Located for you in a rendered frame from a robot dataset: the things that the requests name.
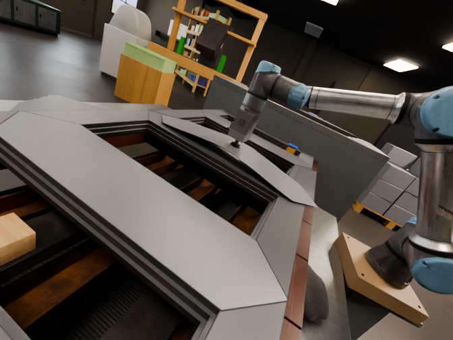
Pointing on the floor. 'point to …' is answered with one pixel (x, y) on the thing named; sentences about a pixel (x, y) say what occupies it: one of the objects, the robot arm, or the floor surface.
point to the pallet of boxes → (393, 189)
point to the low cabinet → (31, 15)
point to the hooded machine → (109, 57)
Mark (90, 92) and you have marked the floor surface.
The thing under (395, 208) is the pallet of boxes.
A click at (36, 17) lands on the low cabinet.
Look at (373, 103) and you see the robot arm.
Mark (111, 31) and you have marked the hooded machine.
